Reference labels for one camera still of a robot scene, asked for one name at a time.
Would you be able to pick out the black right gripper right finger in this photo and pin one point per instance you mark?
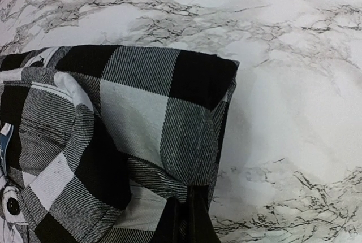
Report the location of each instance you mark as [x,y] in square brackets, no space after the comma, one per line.
[200,228]

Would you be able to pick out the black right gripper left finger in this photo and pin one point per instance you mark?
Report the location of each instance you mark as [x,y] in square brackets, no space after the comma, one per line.
[172,226]

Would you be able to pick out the black white checked shirt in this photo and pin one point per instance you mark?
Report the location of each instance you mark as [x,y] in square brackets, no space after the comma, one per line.
[95,139]

